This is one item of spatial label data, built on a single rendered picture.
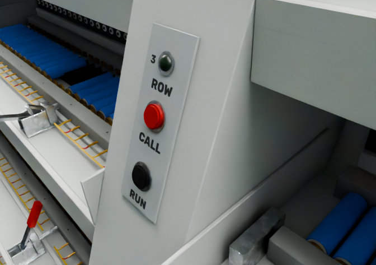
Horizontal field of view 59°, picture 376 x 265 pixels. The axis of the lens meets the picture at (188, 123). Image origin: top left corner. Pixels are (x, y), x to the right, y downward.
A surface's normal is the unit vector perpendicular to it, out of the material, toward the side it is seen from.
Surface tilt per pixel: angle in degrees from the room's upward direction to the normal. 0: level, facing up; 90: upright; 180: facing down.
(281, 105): 90
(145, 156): 90
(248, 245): 21
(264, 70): 111
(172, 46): 90
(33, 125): 90
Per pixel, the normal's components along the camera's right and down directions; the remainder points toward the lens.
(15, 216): -0.04, -0.83
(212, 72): -0.70, 0.07
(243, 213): 0.68, 0.39
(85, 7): -0.73, 0.40
